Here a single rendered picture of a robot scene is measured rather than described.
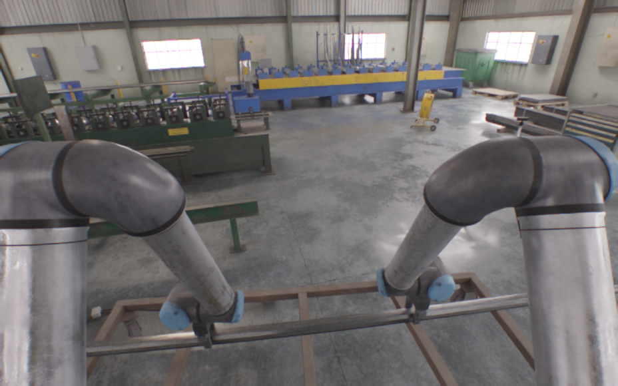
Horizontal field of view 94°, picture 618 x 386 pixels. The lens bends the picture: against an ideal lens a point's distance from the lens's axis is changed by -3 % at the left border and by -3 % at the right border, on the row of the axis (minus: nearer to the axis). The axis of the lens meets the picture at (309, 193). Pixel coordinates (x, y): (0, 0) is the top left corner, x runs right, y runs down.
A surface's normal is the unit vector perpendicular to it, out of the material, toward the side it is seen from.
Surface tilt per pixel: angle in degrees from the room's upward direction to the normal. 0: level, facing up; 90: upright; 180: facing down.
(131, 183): 68
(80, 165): 52
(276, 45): 90
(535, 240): 82
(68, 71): 90
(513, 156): 42
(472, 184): 75
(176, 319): 90
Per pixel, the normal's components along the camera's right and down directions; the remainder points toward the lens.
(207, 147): 0.23, 0.44
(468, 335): -0.03, -0.89
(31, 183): -0.03, 0.12
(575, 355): -0.65, -0.08
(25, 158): -0.03, -0.48
